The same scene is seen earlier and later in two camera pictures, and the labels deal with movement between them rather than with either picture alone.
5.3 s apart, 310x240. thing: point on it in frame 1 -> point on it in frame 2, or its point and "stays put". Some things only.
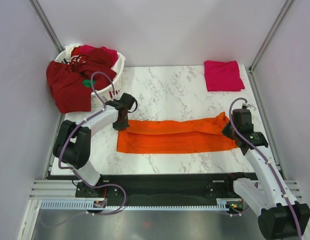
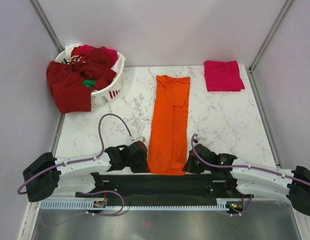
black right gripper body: [228, 131] -> [193, 166]
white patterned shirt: [74, 59] stays put
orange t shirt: [148, 137] -> [168, 153]
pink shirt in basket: [107, 57] stays put
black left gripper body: [121, 124] -> [137, 166]
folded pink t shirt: [223, 76] stays put
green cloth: [87, 83] stays put
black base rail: [164, 186] stays put
